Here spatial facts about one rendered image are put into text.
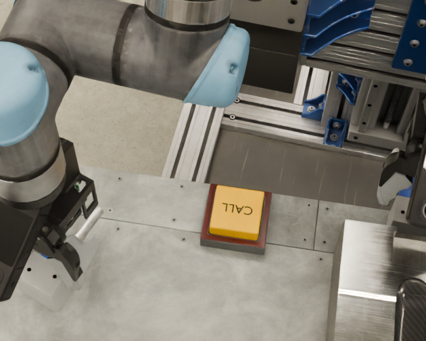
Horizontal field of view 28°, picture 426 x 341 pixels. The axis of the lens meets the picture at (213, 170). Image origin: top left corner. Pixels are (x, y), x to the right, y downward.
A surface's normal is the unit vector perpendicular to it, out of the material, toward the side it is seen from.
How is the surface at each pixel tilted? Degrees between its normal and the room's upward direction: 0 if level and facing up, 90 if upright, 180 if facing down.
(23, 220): 31
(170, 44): 67
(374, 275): 0
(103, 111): 0
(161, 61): 62
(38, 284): 0
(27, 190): 90
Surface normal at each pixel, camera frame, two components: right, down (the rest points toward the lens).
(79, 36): -0.16, 0.20
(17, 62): 0.02, -0.51
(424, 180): -0.08, -0.03
